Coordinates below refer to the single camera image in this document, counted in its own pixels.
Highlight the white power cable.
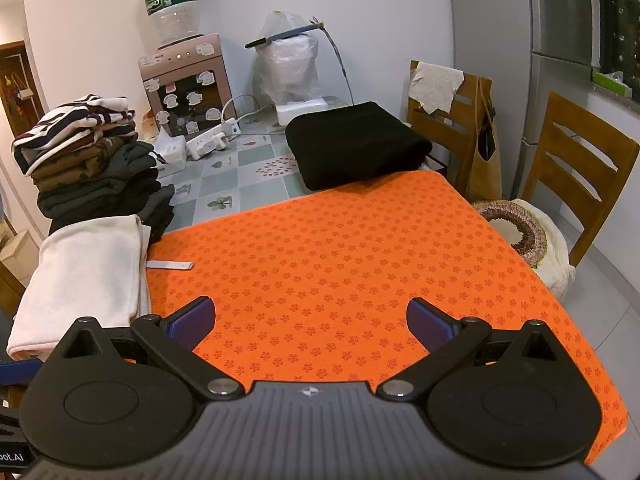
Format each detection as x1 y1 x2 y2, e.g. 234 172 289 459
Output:
220 94 276 136

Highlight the white power adapter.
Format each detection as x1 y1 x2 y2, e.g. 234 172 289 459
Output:
150 130 188 166

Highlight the beige cloth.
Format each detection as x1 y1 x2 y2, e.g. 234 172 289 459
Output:
409 61 466 115

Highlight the woven round cushion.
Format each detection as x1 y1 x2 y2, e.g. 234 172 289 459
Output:
472 199 548 268

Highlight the pile of dark folded clothes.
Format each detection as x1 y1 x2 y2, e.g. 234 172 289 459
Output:
36 141 176 243

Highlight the orange flower-print mat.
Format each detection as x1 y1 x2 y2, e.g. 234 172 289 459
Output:
127 170 630 466

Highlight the brown wooden door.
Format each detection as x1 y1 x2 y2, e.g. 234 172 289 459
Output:
0 40 46 136

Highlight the brown folded garment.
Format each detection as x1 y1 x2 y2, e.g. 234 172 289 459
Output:
31 132 138 193

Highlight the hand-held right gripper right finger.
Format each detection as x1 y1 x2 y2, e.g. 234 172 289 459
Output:
376 298 576 402

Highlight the black garment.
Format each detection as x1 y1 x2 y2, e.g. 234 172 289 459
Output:
285 101 433 192

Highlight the dark window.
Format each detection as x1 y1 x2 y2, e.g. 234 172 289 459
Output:
595 0 640 76

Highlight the green tissue box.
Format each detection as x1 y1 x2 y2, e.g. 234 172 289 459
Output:
591 69 633 97

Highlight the striped folded garment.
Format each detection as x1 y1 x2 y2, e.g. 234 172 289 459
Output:
11 94 137 177

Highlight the brown paper bag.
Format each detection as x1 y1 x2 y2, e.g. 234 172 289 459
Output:
457 76 503 201

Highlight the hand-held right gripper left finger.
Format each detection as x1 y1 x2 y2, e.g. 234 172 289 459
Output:
42 296 246 402

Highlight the clear water bottle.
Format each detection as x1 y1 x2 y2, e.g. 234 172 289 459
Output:
140 0 203 51

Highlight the white appliance base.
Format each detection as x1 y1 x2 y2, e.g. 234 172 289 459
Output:
274 96 348 126

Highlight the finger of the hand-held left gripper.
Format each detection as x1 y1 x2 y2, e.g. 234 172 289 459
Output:
0 358 43 387

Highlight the checked patterned tablecloth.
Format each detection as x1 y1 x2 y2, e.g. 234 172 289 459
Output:
142 95 351 231

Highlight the cream padded stool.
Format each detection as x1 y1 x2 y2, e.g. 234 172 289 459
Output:
510 199 577 301

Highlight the pink water dispenser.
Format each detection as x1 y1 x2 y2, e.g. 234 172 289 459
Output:
138 33 235 138

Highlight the white power strip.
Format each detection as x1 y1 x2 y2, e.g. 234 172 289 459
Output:
186 117 241 161

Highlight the grey refrigerator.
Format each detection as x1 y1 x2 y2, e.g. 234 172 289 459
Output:
505 0 613 201

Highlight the white folded cloth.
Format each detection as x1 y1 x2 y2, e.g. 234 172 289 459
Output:
7 214 152 361

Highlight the clear plastic bag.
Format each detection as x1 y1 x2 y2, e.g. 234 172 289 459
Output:
252 10 321 106

